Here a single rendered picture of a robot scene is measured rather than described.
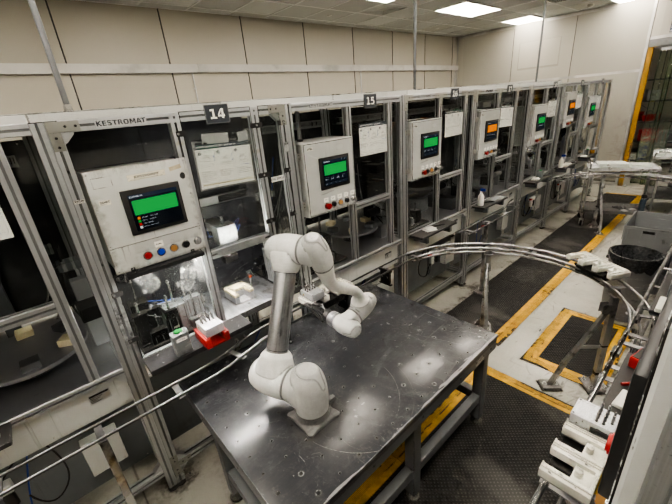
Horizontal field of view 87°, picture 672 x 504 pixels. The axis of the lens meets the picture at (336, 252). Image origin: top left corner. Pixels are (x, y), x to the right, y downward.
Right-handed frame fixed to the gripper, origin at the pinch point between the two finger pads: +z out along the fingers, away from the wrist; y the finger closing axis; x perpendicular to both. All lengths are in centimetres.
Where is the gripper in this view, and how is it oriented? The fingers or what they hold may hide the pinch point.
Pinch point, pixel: (309, 305)
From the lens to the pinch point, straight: 220.8
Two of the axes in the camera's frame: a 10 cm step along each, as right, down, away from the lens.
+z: -6.7, -2.3, 7.0
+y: -0.8, -9.2, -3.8
